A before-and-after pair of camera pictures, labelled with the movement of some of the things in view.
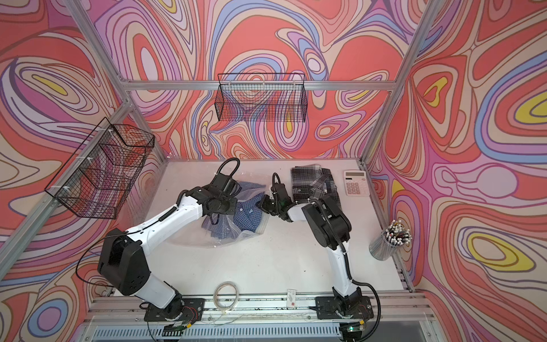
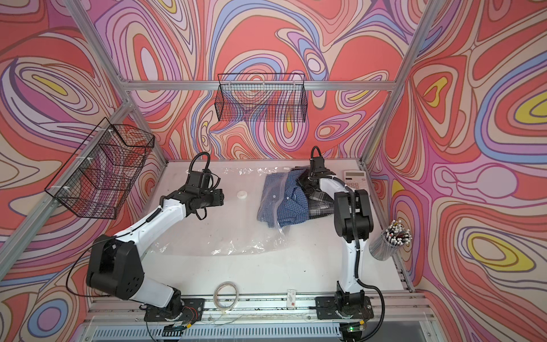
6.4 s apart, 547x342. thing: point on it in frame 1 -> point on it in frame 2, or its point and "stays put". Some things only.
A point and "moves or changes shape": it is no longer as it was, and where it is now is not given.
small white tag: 290,298 stays put
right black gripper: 262,204 -> 300,179
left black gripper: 232,211 -> 219,196
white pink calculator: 356,182 stays put
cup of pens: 383,244 stays put
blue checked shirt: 246,215 moves or changes shape
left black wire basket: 96,179 stays put
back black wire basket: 265,97 stays put
